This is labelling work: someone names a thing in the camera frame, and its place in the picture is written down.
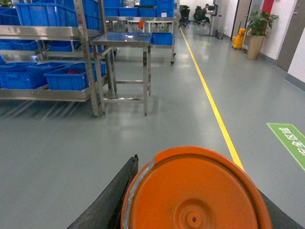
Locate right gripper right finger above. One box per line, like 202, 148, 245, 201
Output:
258, 189, 303, 229

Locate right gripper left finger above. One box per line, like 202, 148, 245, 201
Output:
68, 155, 139, 229

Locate orange round cap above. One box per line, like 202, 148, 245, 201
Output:
121, 146, 272, 229

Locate blue bin with red parts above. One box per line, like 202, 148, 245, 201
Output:
44, 62, 107, 91

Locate red parts pile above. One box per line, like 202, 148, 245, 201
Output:
67, 70, 85, 75

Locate far steel shelf rack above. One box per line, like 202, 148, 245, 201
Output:
103, 0, 180, 65

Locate steel shelf rack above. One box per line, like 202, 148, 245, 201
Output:
103, 0, 180, 65
0, 0, 109, 116

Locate steel side table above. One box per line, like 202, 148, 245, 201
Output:
90, 32, 152, 116

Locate empty blue plastic bin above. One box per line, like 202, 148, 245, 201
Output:
0, 62, 72, 89

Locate yellow mop bucket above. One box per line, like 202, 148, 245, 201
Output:
232, 28, 246, 49

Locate potted plant in tan pot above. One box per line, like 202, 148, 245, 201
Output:
246, 11, 279, 60

